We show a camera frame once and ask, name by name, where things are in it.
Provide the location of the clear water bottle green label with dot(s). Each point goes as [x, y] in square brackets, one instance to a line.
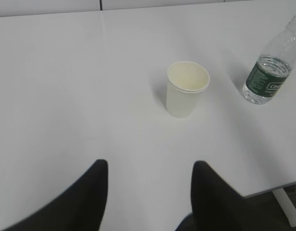
[273, 67]

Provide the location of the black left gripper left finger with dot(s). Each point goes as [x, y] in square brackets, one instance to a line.
[80, 208]

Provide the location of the white table leg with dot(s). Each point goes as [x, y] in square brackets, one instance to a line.
[286, 205]

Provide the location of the white paper cup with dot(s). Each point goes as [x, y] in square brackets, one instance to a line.
[185, 83]

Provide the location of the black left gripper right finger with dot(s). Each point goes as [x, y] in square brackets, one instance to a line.
[216, 206]

